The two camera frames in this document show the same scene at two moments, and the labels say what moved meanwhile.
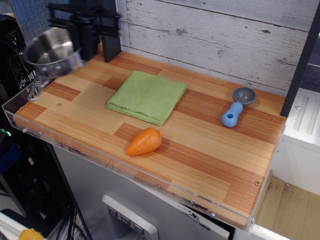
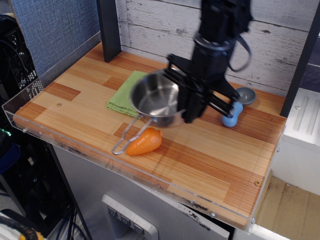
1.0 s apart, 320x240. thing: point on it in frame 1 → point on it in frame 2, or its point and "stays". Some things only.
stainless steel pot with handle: [50, 55] → [154, 98]
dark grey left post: [111, 45] stays
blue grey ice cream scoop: [242, 97] stays
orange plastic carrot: [147, 140] stays
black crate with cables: [17, 80] stays
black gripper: [88, 18] → [206, 72]
